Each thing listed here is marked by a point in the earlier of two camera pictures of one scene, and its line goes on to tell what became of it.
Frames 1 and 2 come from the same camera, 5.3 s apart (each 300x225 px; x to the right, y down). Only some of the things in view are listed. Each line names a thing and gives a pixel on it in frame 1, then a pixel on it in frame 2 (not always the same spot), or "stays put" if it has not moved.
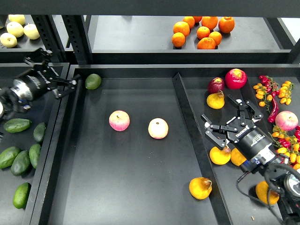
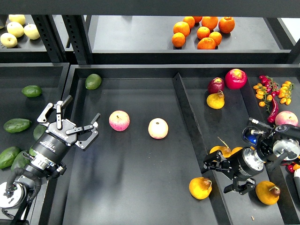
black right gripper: [251, 138] to [243, 165]
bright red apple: [236, 78] stays put
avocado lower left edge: [7, 156] stays put
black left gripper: [38, 78] to [54, 143]
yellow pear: [200, 188] stays put
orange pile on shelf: [209, 34] stays put
